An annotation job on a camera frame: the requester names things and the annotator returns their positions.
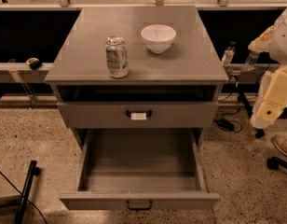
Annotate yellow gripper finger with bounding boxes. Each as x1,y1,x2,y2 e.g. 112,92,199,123
248,26,272,53
250,65,287,129

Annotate green 7up soda can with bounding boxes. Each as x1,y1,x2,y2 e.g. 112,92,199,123
105,36,129,78

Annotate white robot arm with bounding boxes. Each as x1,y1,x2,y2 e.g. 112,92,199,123
248,8,287,129

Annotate closed grey upper drawer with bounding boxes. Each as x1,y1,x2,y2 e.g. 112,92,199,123
58,102,218,128

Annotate grey drawer cabinet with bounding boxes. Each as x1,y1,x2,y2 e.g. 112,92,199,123
46,6,227,144

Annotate open grey middle drawer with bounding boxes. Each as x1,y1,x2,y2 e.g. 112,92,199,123
60,129,219,211

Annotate clear plastic bottle right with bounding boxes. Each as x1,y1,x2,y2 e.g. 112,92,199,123
243,50,260,71

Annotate clear plastic bottle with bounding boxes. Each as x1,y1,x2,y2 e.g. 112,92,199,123
243,50,260,71
221,41,236,68

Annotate black stand leg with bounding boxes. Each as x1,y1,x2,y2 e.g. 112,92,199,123
237,86,265,139

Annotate clear plastic bottle left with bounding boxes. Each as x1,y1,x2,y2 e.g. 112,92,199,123
221,41,236,68

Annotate tan shoe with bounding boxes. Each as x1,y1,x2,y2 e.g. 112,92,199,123
273,134,287,156

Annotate black chair caster right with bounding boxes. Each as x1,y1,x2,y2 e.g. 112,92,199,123
266,156,287,170

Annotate white ceramic bowl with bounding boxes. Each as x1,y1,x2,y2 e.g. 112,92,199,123
141,24,176,54

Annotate yellow black tape measure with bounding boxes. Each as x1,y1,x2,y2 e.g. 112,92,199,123
26,57,42,70

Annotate black chair leg left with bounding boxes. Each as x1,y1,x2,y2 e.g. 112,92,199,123
14,161,40,224

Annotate black power adapter with cable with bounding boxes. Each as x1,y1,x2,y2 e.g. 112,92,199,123
213,106,243,133

